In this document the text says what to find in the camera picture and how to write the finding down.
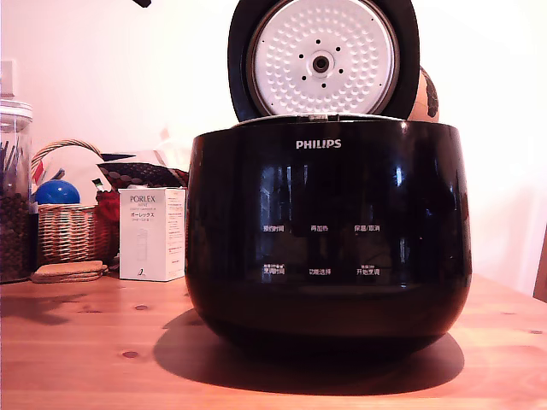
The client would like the blue ball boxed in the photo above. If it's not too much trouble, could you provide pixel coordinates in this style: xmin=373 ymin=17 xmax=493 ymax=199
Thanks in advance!
xmin=34 ymin=179 xmax=82 ymax=207

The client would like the dark dotted patterned cloth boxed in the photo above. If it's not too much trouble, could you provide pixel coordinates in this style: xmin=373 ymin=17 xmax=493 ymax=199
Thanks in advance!
xmin=97 ymin=161 xmax=190 ymax=190

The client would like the red knitted pouch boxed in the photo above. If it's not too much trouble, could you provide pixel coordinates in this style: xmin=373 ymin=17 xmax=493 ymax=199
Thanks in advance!
xmin=94 ymin=189 xmax=121 ymax=258

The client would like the white wall plate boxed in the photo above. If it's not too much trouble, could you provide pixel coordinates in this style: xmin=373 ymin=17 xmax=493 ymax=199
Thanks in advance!
xmin=0 ymin=59 xmax=19 ymax=101

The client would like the white printed bag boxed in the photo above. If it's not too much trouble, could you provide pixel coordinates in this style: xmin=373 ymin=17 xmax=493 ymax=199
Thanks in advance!
xmin=32 ymin=147 xmax=109 ymax=206

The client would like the black rice cooker lid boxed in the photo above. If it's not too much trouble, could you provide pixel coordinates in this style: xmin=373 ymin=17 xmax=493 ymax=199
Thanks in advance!
xmin=227 ymin=0 xmax=421 ymax=126

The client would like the wooden chair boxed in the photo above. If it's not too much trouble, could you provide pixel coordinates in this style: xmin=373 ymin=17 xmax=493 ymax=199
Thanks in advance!
xmin=532 ymin=238 xmax=547 ymax=305

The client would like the silver inner pot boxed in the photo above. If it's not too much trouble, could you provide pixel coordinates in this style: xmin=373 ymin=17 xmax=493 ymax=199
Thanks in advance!
xmin=232 ymin=112 xmax=405 ymax=129

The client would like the cork coaster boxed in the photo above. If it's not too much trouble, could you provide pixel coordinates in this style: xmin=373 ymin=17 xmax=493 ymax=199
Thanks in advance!
xmin=30 ymin=270 xmax=107 ymax=284
xmin=35 ymin=260 xmax=109 ymax=275

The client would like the glass jar of coffee beans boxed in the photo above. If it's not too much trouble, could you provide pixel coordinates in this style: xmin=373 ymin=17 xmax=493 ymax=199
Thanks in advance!
xmin=0 ymin=98 xmax=35 ymax=285

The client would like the black Philips rice cooker body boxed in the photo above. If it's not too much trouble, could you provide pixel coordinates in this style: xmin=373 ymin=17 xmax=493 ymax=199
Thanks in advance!
xmin=184 ymin=114 xmax=473 ymax=362

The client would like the white Porlex box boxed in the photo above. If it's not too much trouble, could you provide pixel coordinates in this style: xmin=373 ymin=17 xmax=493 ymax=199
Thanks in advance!
xmin=118 ymin=186 xmax=187 ymax=283

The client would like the wicker basket with handle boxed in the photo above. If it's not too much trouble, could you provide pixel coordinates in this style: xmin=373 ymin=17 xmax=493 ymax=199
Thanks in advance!
xmin=31 ymin=138 xmax=109 ymax=265

